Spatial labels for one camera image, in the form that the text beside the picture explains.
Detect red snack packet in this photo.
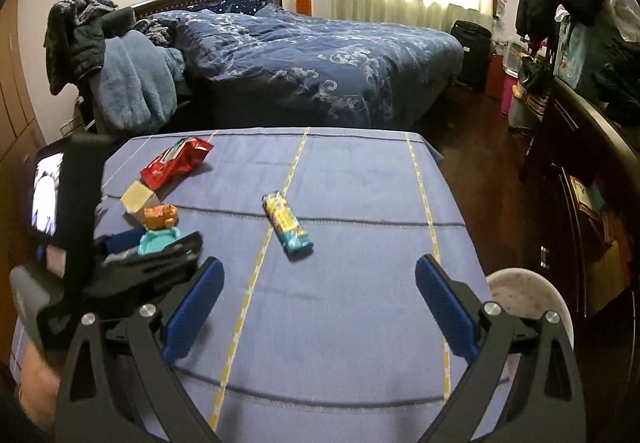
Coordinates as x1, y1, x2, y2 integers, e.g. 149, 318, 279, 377
140, 136, 215, 191

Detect light blue fleece blanket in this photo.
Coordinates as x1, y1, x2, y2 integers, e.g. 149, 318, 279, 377
92, 30, 186, 131

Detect yellow teal snack bar wrapper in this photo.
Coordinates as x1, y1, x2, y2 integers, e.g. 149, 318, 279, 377
262, 192, 315, 255

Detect pink bin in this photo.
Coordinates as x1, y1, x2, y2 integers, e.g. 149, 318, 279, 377
500, 73, 521, 116

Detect teal green wrapper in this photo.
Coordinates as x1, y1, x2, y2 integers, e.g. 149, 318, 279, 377
139, 226, 183, 256

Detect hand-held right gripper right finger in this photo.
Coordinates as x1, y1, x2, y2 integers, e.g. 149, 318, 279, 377
415, 253, 586, 443

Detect blue floral duvet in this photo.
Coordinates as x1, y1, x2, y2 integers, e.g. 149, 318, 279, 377
172, 6, 463, 129

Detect blue checked tablecloth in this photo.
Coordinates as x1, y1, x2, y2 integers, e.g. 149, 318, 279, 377
10, 127, 516, 443

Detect dark padded jacket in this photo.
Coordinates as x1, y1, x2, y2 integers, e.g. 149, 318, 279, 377
75, 8, 136, 74

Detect pile of dark clothes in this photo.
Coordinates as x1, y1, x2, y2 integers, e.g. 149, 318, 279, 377
587, 8, 640, 124

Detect blue starry pillow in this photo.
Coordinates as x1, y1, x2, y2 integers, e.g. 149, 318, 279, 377
192, 0, 281, 16

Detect white fan heater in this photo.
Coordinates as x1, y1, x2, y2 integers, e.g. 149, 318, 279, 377
502, 40, 526, 74

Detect crumpled gold wrapper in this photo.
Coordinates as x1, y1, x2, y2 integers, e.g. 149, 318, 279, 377
142, 204, 179, 230

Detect black handbag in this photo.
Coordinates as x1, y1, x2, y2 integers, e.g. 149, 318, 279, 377
517, 56, 551, 94

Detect cream cardboard box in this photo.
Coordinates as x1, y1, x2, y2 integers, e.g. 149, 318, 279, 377
121, 180, 162, 216

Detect wooden wardrobe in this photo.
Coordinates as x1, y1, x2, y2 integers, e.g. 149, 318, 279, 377
0, 0, 46, 274

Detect dark wooden dresser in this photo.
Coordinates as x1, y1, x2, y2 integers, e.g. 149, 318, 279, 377
520, 78, 640, 324

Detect black suitcase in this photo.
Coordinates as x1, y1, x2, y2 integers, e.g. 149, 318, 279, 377
450, 20, 493, 91

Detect grey patterned garment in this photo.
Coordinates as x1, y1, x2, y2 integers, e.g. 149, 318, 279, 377
44, 0, 118, 94

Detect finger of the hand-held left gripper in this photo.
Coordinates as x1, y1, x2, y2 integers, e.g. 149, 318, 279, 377
96, 229, 147, 256
82, 230, 205, 326

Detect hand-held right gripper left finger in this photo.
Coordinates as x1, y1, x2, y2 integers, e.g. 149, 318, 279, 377
55, 257, 225, 443

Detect person's left forearm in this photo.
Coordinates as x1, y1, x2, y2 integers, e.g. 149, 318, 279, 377
20, 348, 66, 429

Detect white round stool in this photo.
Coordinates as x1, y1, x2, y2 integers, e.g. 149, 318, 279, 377
485, 268, 575, 374

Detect red box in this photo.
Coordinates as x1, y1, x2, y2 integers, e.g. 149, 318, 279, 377
484, 54, 506, 99

